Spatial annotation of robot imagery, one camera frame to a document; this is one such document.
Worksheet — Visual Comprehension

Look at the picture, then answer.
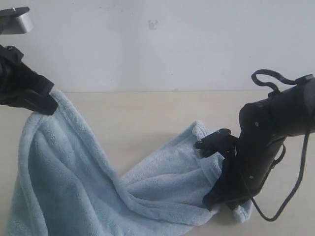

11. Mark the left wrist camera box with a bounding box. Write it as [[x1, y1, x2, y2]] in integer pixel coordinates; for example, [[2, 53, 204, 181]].
[[0, 6, 33, 35]]

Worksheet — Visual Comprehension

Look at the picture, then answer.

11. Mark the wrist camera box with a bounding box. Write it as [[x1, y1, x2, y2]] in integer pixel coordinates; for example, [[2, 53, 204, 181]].
[[0, 6, 33, 35], [194, 128, 238, 158]]

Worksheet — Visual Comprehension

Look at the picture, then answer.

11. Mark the light blue fluffy towel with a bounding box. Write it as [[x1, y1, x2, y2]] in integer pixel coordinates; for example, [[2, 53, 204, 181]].
[[0, 88, 254, 236]]

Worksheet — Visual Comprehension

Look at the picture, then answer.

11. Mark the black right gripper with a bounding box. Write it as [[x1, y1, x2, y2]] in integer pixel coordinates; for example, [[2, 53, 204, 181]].
[[203, 137, 286, 210]]

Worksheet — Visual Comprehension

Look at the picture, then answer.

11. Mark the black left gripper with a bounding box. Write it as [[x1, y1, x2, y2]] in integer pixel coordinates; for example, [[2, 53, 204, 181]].
[[0, 45, 58, 115]]

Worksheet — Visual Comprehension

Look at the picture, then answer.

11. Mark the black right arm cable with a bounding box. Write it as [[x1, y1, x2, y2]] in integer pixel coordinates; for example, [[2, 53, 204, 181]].
[[242, 69, 315, 221]]

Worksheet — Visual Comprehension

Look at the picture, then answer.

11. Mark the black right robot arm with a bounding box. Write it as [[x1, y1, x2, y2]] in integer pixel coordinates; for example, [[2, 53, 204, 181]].
[[195, 75, 315, 209]]

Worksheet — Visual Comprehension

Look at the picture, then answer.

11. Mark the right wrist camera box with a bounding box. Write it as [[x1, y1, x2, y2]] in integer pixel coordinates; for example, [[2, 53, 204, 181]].
[[194, 128, 238, 158]]

